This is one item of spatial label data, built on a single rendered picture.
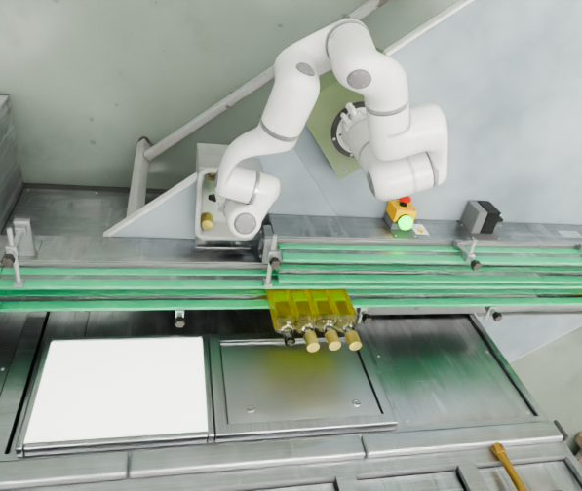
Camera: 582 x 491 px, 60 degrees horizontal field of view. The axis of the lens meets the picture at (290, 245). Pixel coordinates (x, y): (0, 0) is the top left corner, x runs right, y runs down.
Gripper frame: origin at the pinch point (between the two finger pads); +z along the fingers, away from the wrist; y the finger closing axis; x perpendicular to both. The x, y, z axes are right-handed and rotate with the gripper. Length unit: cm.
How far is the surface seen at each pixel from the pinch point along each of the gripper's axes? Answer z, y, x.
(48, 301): -2, -48, -31
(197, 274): -0.7, -8.8, -23.5
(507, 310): 7, 101, -42
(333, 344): -24.2, 25.5, -33.9
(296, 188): 9.4, 20.4, -0.3
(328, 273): -2.6, 29.0, -22.7
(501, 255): -4, 84, -17
